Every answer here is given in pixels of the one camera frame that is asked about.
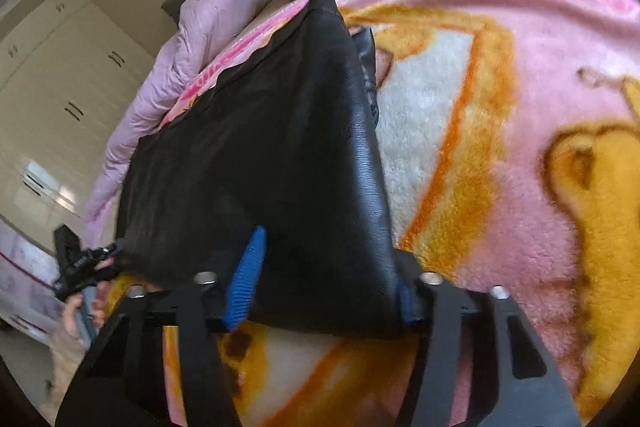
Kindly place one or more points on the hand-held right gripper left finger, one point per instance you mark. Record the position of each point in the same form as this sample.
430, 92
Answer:
247, 282

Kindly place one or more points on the person's left forearm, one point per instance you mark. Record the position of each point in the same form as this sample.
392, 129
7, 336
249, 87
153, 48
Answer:
62, 367

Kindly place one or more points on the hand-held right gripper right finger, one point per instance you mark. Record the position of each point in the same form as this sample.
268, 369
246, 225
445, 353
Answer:
409, 307

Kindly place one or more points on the lilac quilt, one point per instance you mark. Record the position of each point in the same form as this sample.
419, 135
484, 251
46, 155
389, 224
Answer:
200, 37

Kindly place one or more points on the pink printed blanket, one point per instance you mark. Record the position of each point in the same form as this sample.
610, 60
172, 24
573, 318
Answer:
525, 132

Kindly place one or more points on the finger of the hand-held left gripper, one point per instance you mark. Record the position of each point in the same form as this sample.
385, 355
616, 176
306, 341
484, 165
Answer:
105, 253

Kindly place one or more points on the black leather jacket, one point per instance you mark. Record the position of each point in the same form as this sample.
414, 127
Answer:
275, 157

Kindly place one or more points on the person's left hand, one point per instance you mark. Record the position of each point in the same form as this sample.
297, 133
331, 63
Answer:
75, 312

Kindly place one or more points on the white wardrobe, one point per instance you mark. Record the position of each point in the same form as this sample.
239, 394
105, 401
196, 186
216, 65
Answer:
60, 107

